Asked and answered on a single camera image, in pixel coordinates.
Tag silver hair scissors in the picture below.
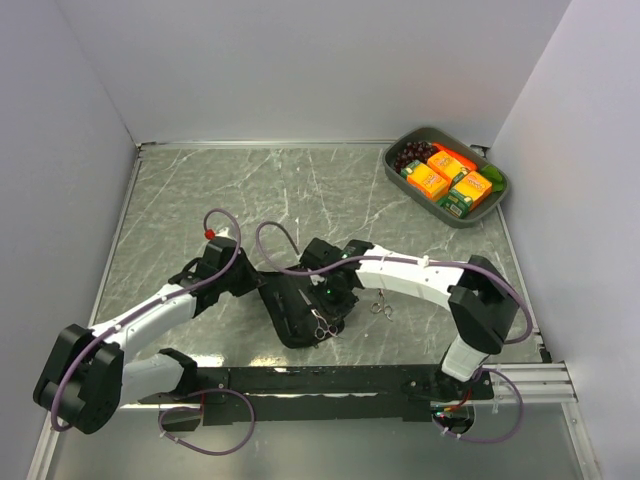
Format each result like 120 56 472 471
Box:
370 289 393 321
299 289 338 341

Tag black zippered tool case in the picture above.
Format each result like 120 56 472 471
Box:
258 272 345 349

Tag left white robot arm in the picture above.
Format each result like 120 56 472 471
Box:
33 237 264 434

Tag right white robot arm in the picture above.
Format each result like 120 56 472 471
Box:
300 238 519 399

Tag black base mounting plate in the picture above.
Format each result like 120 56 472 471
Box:
141 364 494 426

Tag orange juice carton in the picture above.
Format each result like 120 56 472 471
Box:
427 151 470 187
441 171 493 218
400 160 448 202

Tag dark red grapes bunch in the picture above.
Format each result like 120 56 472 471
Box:
393 141 439 174

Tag grey plastic tray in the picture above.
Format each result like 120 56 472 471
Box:
381 127 511 229

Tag orange carrot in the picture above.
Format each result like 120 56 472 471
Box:
432 142 477 171

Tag green leaf vegetable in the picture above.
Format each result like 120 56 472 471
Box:
479 164 506 192

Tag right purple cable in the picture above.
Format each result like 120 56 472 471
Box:
254 221 534 346

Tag purple cable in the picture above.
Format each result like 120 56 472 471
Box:
254 221 534 346
49 208 242 434

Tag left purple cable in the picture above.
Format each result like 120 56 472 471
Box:
49 208 242 434

